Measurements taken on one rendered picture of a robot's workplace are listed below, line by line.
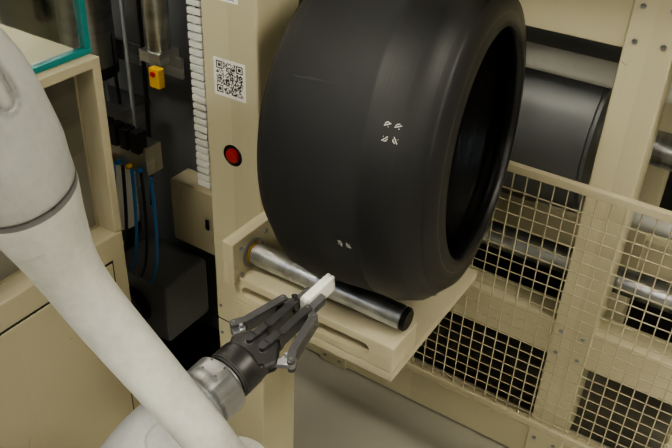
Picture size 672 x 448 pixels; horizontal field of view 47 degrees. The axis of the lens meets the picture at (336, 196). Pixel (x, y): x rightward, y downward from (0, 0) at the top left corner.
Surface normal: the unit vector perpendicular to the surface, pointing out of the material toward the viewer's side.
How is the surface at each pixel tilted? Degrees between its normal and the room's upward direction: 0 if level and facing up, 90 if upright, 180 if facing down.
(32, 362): 90
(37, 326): 90
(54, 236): 107
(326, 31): 40
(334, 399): 0
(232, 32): 90
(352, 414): 0
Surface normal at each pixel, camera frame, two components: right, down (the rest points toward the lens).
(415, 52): -0.06, -0.26
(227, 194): -0.54, 0.43
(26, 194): 0.57, 0.65
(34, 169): 0.76, 0.39
